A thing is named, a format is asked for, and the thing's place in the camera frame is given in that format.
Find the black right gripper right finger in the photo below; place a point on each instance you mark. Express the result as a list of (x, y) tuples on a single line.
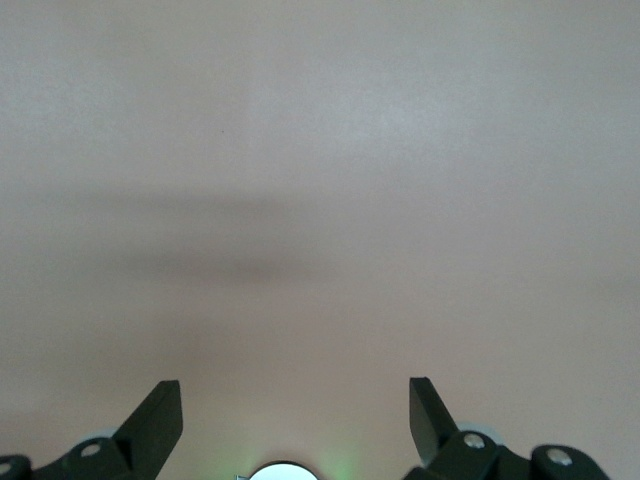
[(440, 445)]

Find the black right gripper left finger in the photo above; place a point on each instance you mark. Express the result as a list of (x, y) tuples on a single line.
[(145, 435)]

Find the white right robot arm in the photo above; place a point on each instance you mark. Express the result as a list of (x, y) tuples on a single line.
[(282, 472)]

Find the brown table mat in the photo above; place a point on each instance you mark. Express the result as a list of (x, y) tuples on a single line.
[(320, 175)]

